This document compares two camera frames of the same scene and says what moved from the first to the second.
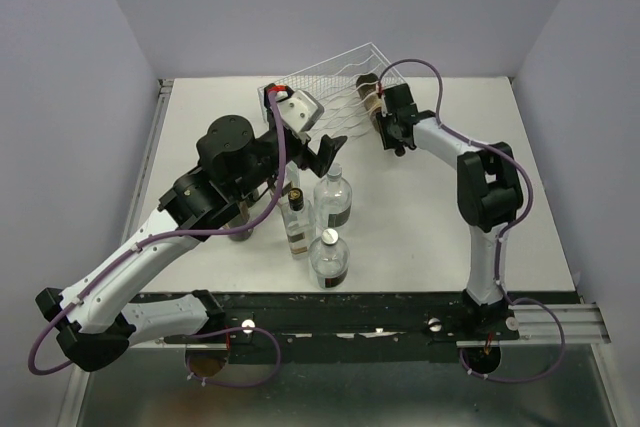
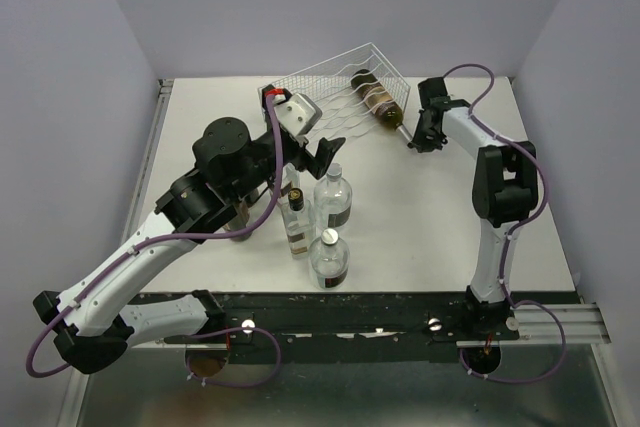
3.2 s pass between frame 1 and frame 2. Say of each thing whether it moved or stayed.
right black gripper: moved
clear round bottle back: stayed
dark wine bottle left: stayed
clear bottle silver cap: stayed
